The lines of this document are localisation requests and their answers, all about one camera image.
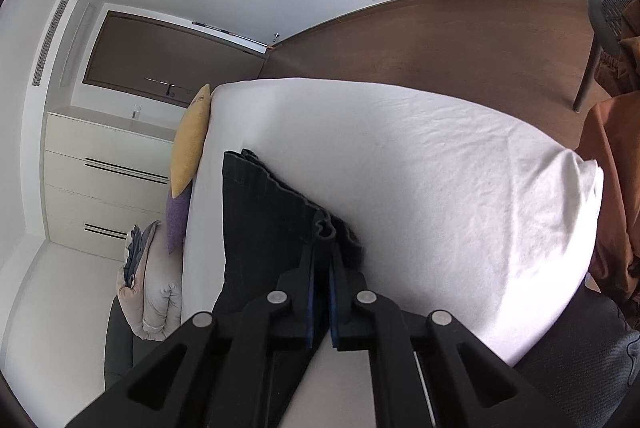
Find brown cloth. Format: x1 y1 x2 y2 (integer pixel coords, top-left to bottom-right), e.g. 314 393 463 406
575 35 640 309

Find yellow pillow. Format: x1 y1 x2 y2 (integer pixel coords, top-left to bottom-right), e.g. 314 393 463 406
170 84 213 199

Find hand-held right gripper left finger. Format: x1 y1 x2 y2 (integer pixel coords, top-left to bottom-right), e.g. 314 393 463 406
65 235 321 428

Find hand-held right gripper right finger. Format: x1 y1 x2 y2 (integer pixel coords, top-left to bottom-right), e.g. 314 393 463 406
327 242 581 428

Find purple pillow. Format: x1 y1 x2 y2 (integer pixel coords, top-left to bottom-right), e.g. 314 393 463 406
165 187 194 256

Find bed with white sheet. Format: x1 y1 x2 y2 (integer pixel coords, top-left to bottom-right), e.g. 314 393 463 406
180 78 606 428

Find folded beige duvet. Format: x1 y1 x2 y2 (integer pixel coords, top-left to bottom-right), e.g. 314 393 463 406
116 220 184 342

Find grey chair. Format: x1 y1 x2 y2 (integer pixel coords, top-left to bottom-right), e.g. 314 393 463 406
572 0 640 113

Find door handle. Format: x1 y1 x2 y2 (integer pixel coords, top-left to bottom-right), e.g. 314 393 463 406
146 76 177 99

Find dark grey headboard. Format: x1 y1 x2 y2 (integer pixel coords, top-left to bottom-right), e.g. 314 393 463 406
103 295 191 394

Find brown door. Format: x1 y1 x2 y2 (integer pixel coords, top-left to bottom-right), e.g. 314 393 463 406
82 10 268 104

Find wall air vent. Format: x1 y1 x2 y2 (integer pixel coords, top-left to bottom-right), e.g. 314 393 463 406
31 0 72 87

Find black pants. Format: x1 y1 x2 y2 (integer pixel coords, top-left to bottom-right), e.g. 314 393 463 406
212 149 366 428

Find cream wardrobe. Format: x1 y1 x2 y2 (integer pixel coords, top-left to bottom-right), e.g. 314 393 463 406
44 106 181 261

